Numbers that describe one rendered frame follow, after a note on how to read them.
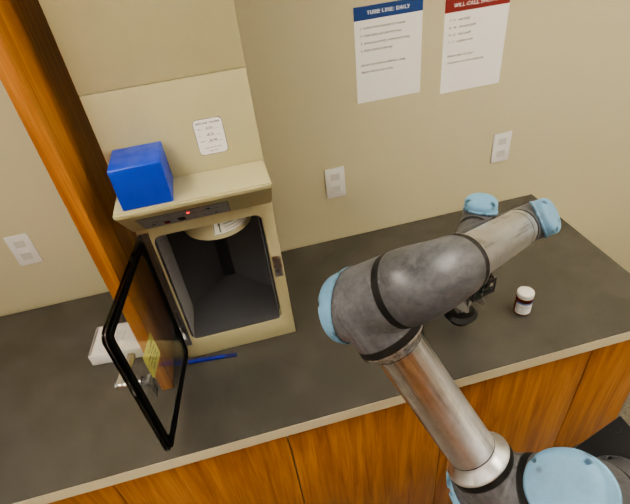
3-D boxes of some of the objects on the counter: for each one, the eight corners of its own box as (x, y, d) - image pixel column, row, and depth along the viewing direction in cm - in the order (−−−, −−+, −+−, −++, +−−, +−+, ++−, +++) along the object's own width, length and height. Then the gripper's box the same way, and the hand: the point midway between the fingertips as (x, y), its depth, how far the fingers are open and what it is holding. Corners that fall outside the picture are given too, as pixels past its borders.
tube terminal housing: (186, 301, 154) (95, 62, 107) (281, 279, 158) (234, 38, 111) (188, 358, 135) (77, 97, 87) (296, 331, 139) (246, 66, 91)
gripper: (472, 271, 109) (463, 333, 122) (506, 254, 112) (494, 316, 125) (447, 252, 115) (441, 313, 128) (480, 237, 118) (472, 297, 131)
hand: (461, 305), depth 128 cm, fingers closed on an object, 3 cm apart
